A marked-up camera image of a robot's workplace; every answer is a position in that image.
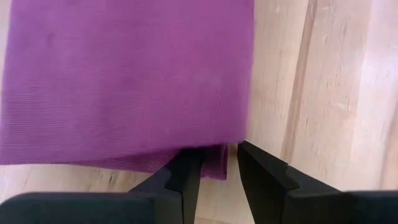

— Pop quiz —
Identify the purple cloth napkin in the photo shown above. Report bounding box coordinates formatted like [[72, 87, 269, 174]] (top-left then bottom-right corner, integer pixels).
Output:
[[0, 0, 256, 180]]

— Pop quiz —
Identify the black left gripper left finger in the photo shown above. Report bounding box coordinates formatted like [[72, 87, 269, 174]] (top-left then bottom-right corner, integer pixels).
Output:
[[0, 148, 206, 224]]

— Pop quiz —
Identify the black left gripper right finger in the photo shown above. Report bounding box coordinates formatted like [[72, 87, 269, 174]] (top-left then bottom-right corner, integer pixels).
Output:
[[238, 140, 398, 224]]

